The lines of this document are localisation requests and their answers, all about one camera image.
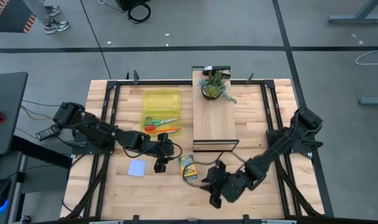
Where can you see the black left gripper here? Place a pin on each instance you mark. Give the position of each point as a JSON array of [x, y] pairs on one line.
[[162, 149]]

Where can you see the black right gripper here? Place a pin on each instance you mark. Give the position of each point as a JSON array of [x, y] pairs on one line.
[[226, 186]]

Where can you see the short orange pencil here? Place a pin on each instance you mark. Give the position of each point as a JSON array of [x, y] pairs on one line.
[[159, 132]]

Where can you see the long orange pencil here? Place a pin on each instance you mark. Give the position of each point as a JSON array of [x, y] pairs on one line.
[[164, 129]]

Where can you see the crayon box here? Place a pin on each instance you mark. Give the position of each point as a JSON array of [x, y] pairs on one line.
[[189, 169]]

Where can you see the green scissors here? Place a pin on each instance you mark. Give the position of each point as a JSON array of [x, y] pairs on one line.
[[151, 121]]

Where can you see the light blue sticky note pad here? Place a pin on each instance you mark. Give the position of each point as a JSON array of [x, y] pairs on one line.
[[137, 168]]

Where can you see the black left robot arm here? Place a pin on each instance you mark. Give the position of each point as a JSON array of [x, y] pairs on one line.
[[99, 130]]

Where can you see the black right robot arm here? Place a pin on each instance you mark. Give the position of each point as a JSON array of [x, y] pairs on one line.
[[285, 140]]

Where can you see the yellow transparent pencil case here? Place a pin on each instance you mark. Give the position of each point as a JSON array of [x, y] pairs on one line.
[[162, 99]]

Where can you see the black table clamp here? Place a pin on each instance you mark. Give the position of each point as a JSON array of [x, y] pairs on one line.
[[250, 78], [135, 77], [135, 219], [246, 219]]

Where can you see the potted succulent plant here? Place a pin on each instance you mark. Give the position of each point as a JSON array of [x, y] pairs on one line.
[[211, 90]]

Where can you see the black stapler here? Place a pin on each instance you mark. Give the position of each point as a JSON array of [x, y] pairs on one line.
[[209, 69]]

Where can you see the black power adapter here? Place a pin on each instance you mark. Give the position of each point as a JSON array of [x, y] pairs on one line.
[[46, 133]]

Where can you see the person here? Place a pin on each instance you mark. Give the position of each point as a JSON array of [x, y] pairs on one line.
[[55, 26]]

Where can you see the dark side desk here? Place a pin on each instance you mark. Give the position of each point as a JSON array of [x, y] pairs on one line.
[[5, 102]]

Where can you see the grey metal floor bar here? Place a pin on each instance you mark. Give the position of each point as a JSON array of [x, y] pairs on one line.
[[374, 100]]

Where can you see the black mat orange stripes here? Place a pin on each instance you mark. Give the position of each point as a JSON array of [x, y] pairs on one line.
[[8, 15]]

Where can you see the grey metal table base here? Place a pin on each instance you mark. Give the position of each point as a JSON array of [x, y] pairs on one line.
[[357, 19]]

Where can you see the wooden shelf riser black frame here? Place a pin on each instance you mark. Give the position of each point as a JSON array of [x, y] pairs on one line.
[[212, 124]]

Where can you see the black metal table frame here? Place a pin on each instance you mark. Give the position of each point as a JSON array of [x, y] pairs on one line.
[[161, 82]]

